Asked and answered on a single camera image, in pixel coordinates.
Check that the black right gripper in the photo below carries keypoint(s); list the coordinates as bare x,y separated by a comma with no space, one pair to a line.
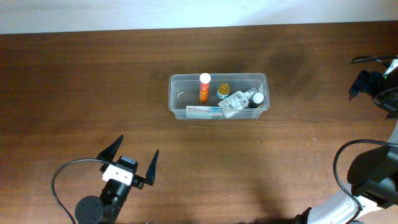
360,83

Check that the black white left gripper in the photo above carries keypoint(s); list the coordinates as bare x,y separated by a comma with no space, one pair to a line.
137,180

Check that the white green medicine box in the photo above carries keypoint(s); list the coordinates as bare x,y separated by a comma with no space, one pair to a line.
204,112

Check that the orange tube white cap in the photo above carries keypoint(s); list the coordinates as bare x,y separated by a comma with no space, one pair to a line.
205,80

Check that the dark bottle white cap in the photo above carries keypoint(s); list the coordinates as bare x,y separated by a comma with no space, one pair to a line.
256,101

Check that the white spray bottle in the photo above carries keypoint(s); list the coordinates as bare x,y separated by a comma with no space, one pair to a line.
236,102

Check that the small jar gold lid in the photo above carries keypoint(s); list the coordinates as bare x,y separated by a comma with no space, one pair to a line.
223,91

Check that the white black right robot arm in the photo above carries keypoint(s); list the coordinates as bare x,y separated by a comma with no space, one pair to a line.
372,176

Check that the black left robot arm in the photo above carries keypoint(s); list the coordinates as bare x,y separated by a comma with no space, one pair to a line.
106,207

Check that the clear plastic container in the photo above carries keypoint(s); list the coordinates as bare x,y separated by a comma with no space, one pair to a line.
184,90

